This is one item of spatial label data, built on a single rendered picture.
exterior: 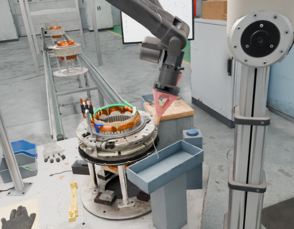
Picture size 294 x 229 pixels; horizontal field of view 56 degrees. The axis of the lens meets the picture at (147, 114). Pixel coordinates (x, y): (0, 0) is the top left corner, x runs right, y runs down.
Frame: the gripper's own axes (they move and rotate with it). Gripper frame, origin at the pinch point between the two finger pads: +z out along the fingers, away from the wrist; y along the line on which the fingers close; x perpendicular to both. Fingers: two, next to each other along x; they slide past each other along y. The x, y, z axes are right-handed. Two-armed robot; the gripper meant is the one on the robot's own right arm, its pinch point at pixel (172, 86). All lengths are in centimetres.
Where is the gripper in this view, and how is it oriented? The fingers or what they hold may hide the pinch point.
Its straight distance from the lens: 133.0
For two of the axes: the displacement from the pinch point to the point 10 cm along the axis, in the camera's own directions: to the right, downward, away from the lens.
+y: -9.6, 1.8, -2.3
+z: 0.8, 9.2, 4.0
